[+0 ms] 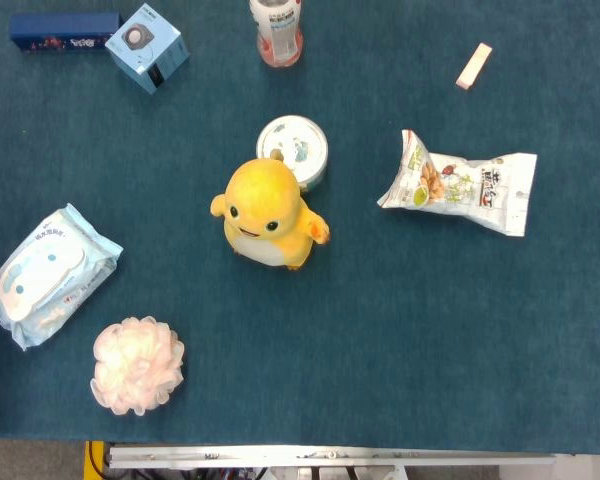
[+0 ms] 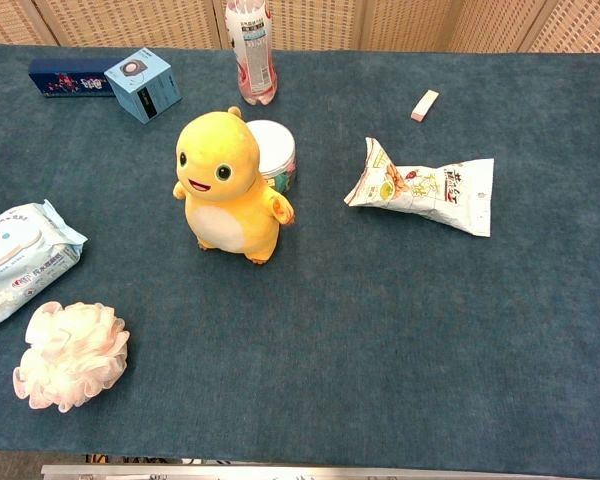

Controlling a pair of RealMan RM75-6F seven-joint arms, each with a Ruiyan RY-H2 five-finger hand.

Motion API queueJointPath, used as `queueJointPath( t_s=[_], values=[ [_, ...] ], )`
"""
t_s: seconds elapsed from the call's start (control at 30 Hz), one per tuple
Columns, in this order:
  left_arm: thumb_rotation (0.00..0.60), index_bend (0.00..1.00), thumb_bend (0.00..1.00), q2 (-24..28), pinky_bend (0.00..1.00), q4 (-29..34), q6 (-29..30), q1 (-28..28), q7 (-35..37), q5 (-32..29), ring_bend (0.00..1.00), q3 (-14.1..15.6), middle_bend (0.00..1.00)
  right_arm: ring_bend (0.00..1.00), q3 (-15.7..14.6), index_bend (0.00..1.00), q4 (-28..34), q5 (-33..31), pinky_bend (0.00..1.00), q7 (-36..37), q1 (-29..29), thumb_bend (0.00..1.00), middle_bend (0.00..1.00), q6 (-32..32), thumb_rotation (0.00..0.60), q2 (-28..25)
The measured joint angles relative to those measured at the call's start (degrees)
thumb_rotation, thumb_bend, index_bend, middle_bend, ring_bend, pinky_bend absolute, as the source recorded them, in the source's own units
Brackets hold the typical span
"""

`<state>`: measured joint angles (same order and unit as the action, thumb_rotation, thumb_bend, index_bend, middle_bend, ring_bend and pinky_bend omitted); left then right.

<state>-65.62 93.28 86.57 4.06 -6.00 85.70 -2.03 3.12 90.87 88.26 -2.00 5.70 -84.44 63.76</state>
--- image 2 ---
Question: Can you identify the yellow plush dinosaur toy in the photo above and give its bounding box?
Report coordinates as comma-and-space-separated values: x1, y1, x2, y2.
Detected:
172, 105, 296, 266

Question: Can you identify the blue felt table cloth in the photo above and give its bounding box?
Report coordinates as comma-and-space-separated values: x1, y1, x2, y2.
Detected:
0, 43, 600, 480

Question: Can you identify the white snack bag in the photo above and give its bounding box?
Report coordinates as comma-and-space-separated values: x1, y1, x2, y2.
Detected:
343, 136, 496, 238

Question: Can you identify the pink white eraser block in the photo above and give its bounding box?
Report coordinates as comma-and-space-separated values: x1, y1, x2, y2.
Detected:
410, 89, 440, 123

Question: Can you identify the pink drink plastic bottle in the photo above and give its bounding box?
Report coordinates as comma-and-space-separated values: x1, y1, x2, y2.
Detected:
224, 0, 279, 107

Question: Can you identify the light blue cube box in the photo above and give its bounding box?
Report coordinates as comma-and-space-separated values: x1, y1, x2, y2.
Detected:
103, 47, 183, 125

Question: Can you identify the pink mesh bath sponge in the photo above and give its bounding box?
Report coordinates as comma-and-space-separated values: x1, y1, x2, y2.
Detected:
12, 300, 131, 413

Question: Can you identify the woven folding screen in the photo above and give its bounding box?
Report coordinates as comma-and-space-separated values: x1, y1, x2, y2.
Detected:
0, 0, 600, 54

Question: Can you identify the blue wet wipes pack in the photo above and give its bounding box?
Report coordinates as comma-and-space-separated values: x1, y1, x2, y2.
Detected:
0, 199, 89, 335

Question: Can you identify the dark blue long box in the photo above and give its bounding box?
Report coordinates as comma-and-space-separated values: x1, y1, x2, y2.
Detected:
28, 57, 121, 99

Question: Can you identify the aluminium frame rail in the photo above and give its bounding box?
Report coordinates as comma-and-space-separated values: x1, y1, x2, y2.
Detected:
40, 463, 492, 480

